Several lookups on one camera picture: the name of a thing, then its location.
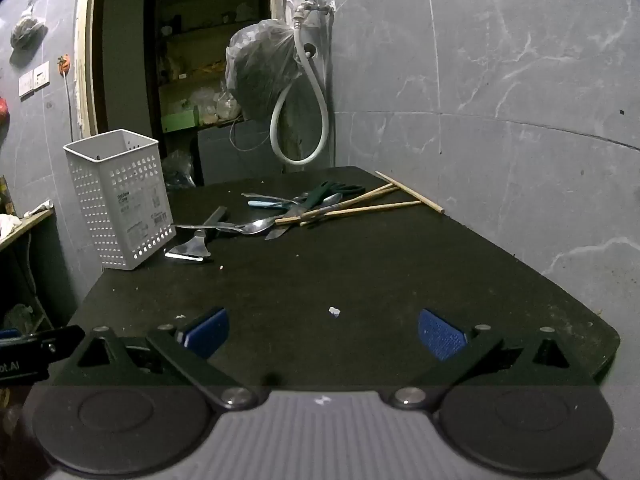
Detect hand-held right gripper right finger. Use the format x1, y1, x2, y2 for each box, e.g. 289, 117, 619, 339
387, 309, 601, 409

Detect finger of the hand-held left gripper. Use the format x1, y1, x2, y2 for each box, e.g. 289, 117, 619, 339
27, 325, 86, 361

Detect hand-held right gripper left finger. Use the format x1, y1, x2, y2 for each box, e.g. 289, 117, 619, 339
60, 308, 258, 411

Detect steel spoon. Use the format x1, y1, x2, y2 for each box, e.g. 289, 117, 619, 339
175, 216, 277, 235

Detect metal fork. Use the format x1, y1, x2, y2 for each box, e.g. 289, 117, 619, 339
242, 191, 307, 203

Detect white perforated plastic basket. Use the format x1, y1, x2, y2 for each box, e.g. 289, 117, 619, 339
63, 129, 177, 271

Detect dark green scissors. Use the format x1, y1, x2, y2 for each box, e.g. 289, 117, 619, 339
320, 181, 367, 200

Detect wooden counter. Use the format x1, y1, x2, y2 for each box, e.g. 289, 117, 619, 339
0, 207, 55, 252

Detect grey cabinet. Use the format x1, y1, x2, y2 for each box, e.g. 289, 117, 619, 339
196, 119, 301, 187

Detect green box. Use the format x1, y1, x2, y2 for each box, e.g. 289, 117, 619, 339
161, 110, 198, 133

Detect clear bag of food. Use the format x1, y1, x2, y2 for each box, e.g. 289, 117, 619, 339
197, 87, 242, 124

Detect large clear plastic bag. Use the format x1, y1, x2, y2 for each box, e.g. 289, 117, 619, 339
225, 19, 301, 121

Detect dark wooden shelf unit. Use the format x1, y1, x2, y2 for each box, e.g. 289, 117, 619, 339
144, 0, 273, 136

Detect hanging mesh bag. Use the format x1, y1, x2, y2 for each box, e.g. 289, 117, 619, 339
11, 0, 47, 52

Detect black handled metal scraper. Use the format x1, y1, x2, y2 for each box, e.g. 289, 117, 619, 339
165, 206, 228, 262

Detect thin white cable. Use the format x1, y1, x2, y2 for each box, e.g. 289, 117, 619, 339
229, 119, 275, 152

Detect white hose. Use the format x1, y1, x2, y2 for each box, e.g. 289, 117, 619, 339
270, 25, 331, 166

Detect white switch plate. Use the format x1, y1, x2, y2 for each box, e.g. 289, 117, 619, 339
18, 61, 51, 97

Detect pale door frame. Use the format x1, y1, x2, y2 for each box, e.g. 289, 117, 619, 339
75, 0, 291, 176

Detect metal wall tap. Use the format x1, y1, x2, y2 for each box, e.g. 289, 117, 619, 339
291, 0, 335, 28

